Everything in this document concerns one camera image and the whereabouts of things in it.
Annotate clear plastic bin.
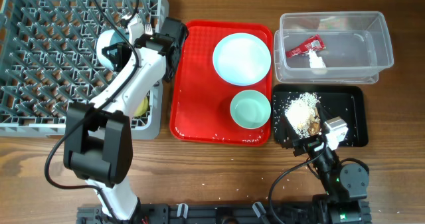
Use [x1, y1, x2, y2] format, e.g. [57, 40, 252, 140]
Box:
[274, 11, 394, 84]

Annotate white napkin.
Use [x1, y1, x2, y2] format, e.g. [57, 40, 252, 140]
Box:
[308, 50, 327, 75]

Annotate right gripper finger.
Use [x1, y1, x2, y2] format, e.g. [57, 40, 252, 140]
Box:
[280, 114, 299, 148]
[315, 102, 331, 135]

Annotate light blue plate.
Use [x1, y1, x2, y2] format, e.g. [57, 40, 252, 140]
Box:
[212, 33, 272, 86]

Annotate red sauce packet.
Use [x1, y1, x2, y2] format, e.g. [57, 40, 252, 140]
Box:
[286, 34, 326, 58]

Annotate light blue small bowl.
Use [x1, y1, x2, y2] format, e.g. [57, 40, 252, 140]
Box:
[96, 29, 126, 72]

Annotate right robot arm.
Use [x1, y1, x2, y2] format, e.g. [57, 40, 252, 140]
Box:
[276, 104, 371, 223]

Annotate white plastic fork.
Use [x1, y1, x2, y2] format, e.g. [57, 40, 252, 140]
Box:
[145, 23, 153, 35]

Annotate red plastic tray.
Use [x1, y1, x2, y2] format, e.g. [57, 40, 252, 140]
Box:
[169, 20, 273, 146]

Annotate grey dishwasher rack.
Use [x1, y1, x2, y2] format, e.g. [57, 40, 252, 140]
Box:
[1, 0, 169, 138]

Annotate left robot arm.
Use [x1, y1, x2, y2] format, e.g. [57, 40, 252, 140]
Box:
[63, 17, 189, 223]

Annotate rice and food scraps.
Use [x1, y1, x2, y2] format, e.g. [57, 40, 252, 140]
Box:
[284, 92, 321, 138]

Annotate green bowl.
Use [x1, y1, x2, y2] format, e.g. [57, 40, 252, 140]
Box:
[230, 90, 271, 130]

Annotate black waste tray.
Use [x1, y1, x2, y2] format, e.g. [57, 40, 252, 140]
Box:
[272, 84, 369, 148]

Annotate yellow plastic cup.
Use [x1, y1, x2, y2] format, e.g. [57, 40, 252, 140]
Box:
[134, 96, 149, 117]

